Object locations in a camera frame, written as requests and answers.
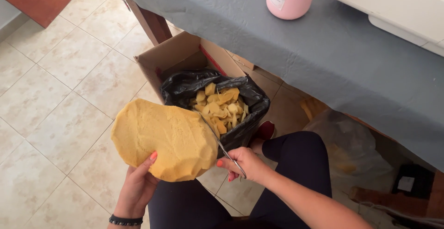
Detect red shoe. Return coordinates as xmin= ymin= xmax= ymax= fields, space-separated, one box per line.
xmin=256 ymin=120 xmax=275 ymax=141

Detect yellow foam piece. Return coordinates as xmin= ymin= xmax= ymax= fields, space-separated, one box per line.
xmin=111 ymin=99 xmax=219 ymax=183

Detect black beaded bracelet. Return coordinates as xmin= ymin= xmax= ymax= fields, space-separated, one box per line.
xmin=108 ymin=214 xmax=144 ymax=227

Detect white appliance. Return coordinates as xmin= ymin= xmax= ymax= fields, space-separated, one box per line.
xmin=332 ymin=0 xmax=444 ymax=57

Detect pile of yellow foam scraps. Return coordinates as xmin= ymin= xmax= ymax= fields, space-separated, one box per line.
xmin=189 ymin=82 xmax=250 ymax=139

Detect person's right hand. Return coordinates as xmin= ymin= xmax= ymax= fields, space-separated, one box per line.
xmin=216 ymin=147 xmax=274 ymax=183

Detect black plastic bag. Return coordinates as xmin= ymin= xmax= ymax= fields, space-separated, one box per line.
xmin=160 ymin=69 xmax=271 ymax=159

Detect metal scissors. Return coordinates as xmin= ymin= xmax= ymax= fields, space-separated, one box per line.
xmin=198 ymin=113 xmax=247 ymax=180

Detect person's left hand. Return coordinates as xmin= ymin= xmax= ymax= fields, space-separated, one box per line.
xmin=114 ymin=152 xmax=161 ymax=219

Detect cardboard box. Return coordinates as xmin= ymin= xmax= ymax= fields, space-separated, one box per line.
xmin=135 ymin=31 xmax=257 ymax=105

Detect grey tablecloth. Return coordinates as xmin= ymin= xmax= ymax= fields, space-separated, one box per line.
xmin=112 ymin=0 xmax=444 ymax=173

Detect black power adapter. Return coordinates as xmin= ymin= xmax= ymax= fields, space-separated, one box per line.
xmin=392 ymin=164 xmax=435 ymax=197

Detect clear plastic bag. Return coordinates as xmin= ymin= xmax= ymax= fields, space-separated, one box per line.
xmin=302 ymin=108 xmax=394 ymax=192

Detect wooden table leg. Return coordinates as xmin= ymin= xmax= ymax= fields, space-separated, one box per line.
xmin=123 ymin=0 xmax=173 ymax=46

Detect person's black-clad legs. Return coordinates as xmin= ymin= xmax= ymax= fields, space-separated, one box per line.
xmin=148 ymin=131 xmax=333 ymax=229

